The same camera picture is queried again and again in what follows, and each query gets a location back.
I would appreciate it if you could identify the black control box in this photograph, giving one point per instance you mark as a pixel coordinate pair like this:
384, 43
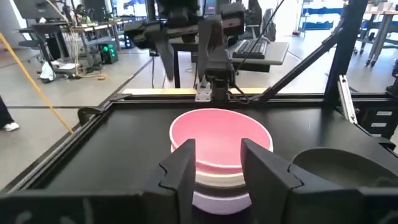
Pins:
367, 121

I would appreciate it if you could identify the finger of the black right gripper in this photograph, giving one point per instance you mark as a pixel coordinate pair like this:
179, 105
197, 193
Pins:
164, 53

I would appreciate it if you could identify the black bowl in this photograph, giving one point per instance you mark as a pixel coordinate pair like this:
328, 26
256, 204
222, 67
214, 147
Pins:
342, 168

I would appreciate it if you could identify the black vertical frame post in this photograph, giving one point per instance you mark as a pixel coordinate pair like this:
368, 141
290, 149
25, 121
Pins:
345, 46

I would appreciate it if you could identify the black keyboard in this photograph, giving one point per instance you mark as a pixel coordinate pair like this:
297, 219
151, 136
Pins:
250, 49

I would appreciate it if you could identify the black diagonal frame brace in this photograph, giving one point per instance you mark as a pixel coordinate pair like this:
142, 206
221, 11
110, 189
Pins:
298, 68

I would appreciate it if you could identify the blue shelf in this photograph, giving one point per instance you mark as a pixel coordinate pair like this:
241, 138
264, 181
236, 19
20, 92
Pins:
320, 25

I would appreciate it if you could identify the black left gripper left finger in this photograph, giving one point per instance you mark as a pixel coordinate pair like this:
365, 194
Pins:
180, 174

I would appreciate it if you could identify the person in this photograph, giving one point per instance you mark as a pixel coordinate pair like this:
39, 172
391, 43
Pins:
4, 112
81, 14

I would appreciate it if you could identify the grey workbench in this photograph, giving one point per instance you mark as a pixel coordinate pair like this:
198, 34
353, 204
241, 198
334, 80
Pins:
382, 14

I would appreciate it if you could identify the grey desk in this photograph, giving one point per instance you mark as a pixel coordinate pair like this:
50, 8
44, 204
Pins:
276, 53

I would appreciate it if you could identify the silver aluminium rail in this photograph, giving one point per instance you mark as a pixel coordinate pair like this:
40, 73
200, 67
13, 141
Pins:
346, 99

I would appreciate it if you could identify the black office chair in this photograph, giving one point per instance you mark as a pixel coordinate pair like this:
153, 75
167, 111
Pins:
269, 25

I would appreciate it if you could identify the black metal table frame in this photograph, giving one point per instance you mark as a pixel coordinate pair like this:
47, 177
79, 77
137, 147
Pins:
155, 101

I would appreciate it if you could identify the white bowl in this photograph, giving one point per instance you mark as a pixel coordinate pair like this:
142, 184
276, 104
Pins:
217, 180

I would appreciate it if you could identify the black desk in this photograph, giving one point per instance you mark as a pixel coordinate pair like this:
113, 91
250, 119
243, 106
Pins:
46, 28

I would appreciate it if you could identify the silver metal bracket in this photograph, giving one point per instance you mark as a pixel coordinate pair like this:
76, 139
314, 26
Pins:
202, 95

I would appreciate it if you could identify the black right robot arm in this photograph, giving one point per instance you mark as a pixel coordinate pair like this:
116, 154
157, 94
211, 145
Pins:
214, 53

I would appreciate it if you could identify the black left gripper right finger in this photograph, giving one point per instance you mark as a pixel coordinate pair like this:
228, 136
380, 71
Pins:
270, 186

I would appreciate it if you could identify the pink bowl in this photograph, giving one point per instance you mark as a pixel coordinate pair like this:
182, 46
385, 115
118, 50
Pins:
217, 137

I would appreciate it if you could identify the lavender bowl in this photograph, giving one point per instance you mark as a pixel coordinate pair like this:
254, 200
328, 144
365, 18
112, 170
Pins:
220, 203

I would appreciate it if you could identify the white bag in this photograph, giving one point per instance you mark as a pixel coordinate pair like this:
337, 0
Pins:
48, 73

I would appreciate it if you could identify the black computer with green lights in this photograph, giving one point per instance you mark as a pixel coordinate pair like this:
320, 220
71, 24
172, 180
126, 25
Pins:
109, 53

